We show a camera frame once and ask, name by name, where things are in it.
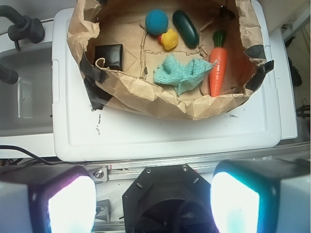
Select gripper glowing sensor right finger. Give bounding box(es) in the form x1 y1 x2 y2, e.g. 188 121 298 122
210 159 311 233

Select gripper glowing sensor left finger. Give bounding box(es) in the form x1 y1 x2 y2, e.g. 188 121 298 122
0 166 97 233

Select black taped box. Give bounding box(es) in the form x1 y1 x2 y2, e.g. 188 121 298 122
94 44 124 71

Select clear plastic container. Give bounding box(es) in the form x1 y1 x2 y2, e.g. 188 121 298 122
0 42 52 137

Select white plastic bin lid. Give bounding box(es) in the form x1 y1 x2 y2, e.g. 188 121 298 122
52 8 282 162

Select orange toy carrot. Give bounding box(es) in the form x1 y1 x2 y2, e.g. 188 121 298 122
209 30 228 97

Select teal knitted cloth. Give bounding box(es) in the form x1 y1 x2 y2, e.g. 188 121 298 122
154 54 216 96

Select brown paper bag tray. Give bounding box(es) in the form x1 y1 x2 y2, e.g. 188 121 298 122
67 0 274 120

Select black clamp knob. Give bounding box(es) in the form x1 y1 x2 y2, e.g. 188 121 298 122
0 5 45 51

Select yellow rubber duck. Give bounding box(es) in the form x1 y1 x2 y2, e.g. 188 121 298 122
158 28 179 51

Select dark green toy cucumber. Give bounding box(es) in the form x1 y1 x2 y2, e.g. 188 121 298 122
173 10 199 48

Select blue foam ball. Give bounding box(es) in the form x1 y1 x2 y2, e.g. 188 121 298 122
145 9 169 36

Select black cable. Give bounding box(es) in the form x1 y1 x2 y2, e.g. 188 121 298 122
0 145 60 166

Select black octagonal mount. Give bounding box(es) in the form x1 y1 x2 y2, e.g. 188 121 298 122
122 164 218 233

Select aluminium extrusion rail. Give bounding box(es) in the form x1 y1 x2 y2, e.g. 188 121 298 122
0 143 311 182

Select black handle left edge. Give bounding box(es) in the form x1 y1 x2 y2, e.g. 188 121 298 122
0 65 19 84

